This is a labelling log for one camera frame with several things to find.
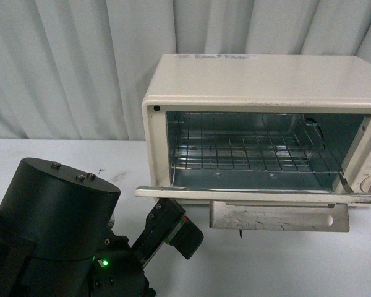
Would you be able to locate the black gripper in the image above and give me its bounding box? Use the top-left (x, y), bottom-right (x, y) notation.
top-left (132, 199), bottom-right (204, 267)

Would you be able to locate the wire oven rack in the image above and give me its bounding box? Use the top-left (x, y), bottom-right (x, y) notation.
top-left (168, 111), bottom-right (343, 174)

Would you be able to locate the grey-white curtain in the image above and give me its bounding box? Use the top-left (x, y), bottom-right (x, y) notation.
top-left (0, 1), bottom-right (371, 140)

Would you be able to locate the cream oven door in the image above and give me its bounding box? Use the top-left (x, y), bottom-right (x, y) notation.
top-left (135, 186), bottom-right (371, 232)

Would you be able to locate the cream toaster oven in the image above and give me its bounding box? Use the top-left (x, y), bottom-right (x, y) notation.
top-left (142, 54), bottom-right (371, 194)

